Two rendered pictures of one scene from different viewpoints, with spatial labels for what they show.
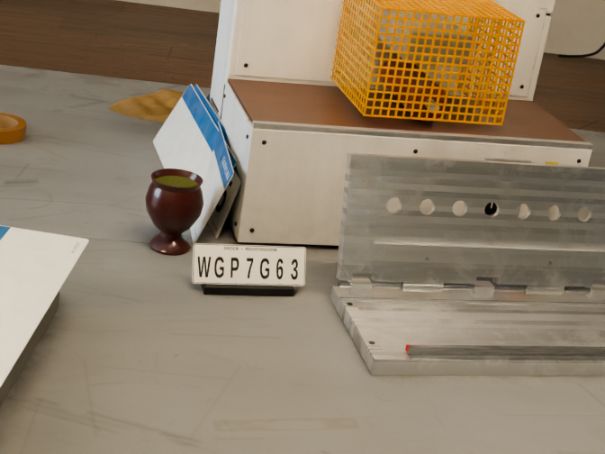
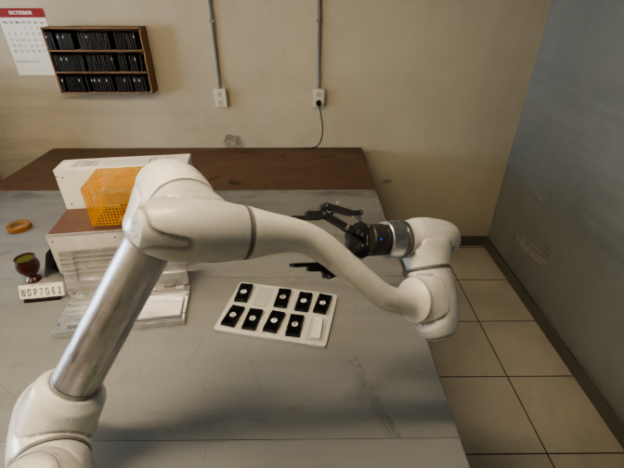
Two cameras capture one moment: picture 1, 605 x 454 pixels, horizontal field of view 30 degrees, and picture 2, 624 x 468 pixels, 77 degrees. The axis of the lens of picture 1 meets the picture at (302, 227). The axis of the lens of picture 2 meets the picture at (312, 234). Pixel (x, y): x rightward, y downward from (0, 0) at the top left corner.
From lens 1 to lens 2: 125 cm
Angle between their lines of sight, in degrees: 12
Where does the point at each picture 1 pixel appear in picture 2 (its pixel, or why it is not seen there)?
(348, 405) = (28, 356)
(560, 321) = (151, 303)
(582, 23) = (311, 135)
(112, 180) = (44, 246)
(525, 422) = not seen: hidden behind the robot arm
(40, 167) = (21, 243)
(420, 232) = (98, 274)
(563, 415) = not seen: hidden behind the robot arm
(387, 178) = (78, 257)
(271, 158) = (58, 246)
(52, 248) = not seen: outside the picture
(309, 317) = (56, 310)
